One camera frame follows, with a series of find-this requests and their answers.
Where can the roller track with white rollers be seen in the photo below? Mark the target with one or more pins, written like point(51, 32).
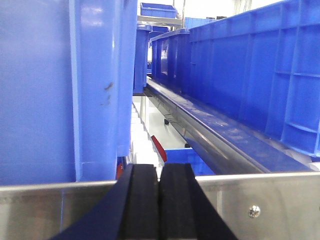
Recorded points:
point(142, 148)

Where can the blue lower middle bin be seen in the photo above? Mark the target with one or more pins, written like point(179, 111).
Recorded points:
point(188, 156)

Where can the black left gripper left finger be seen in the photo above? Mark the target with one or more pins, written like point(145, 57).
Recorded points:
point(129, 210)

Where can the stainless steel shelf front rail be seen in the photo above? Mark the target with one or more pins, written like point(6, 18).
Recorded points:
point(289, 203)

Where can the steel screw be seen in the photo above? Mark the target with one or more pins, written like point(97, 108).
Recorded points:
point(254, 211)

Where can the large blue upper crate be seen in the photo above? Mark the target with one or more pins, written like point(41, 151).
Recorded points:
point(66, 86)

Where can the red cardboard packet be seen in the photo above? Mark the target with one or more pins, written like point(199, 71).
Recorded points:
point(159, 148)

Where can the blue upper left bin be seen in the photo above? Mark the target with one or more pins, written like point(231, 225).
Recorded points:
point(143, 34)

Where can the dark blue upper right bin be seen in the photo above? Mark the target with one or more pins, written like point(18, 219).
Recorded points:
point(260, 67)

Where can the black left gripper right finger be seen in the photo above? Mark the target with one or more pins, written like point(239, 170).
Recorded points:
point(185, 211)

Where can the blue distant bin on rack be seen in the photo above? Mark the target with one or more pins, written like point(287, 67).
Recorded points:
point(158, 10)

